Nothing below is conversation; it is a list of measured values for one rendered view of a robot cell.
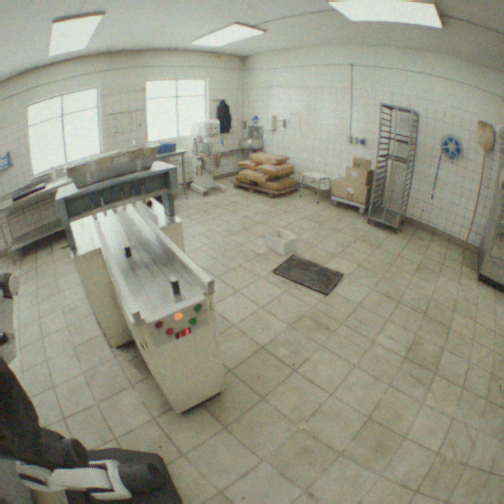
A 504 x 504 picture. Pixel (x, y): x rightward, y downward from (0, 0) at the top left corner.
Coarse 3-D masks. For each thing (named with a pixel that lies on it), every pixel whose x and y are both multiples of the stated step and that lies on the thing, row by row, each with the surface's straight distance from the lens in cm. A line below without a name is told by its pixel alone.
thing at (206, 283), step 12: (144, 216) 162; (156, 228) 142; (156, 240) 142; (168, 240) 126; (168, 252) 126; (180, 252) 114; (180, 264) 114; (192, 264) 105; (192, 276) 105; (204, 276) 97; (204, 288) 98
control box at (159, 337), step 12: (192, 300) 96; (204, 300) 97; (168, 312) 93; (180, 312) 94; (192, 312) 97; (204, 312) 101; (168, 324) 96; (180, 324) 98; (204, 324) 105; (156, 336) 97; (168, 336) 99
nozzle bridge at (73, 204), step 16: (128, 176) 147; (144, 176) 147; (160, 176) 159; (176, 176) 154; (64, 192) 154; (80, 192) 142; (96, 192) 152; (128, 192) 155; (160, 192) 156; (176, 192) 156; (64, 208) 144; (80, 208) 153; (96, 208) 150; (112, 208) 150; (64, 224) 146
